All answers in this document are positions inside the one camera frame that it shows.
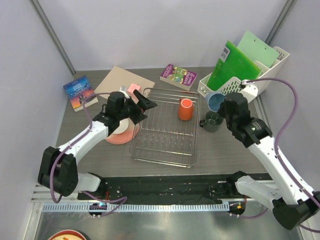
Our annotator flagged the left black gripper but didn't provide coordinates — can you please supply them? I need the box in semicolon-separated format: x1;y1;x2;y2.
117;90;157;124

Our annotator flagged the orange white bowl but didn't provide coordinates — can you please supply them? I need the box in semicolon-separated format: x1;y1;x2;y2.
113;118;129;135

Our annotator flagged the pink cream plate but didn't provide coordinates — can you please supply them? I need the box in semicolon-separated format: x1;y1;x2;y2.
105;118;140;145

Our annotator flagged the blue cup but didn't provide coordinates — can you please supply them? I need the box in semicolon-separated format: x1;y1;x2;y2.
205;91;225;112

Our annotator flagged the grey mug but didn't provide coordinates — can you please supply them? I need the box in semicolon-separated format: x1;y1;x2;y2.
199;110;224;133

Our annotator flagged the metal wire dish rack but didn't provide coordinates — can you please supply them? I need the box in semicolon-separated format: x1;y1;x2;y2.
129;88;201;168

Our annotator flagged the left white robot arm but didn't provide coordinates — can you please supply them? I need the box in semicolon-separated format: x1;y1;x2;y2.
37;90;157;200

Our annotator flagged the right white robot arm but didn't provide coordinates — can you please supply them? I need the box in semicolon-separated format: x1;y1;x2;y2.
218;92;320;230

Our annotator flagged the pink cube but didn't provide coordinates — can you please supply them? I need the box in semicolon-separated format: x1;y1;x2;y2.
126;83;141;98

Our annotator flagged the brown cardboard sheet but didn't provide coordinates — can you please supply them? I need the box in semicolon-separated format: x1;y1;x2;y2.
94;66;155;100

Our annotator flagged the orange cup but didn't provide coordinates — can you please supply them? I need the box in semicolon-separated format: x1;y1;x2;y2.
177;98;194;121

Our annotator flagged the dark green folder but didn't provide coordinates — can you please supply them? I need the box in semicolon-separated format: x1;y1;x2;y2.
206;40;261;91

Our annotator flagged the white perforated file organizer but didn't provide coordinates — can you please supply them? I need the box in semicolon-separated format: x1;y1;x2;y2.
197;46;291;103

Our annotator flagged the purple children's book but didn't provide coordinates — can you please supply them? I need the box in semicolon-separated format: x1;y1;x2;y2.
159;64;198;91

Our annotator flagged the light green clipboard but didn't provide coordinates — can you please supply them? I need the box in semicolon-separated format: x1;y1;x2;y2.
237;30;279;68

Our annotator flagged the blue Jane Eyre book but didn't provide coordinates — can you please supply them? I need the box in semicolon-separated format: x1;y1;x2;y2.
63;75;98;112

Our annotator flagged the red rimmed plate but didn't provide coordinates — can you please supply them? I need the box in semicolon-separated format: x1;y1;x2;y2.
48;229;87;240

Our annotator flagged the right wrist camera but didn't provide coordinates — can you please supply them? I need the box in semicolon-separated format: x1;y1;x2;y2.
239;80;259;103

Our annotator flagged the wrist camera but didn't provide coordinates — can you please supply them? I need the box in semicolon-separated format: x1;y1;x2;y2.
239;80;259;103
119;85;130;99

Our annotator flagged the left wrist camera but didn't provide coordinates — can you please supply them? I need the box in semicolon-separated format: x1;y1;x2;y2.
119;85;130;99

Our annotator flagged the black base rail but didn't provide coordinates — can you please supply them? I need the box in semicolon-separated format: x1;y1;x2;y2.
90;174;245;205

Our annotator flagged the white slotted cable duct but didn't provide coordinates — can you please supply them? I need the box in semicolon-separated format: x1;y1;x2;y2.
42;201;230;213

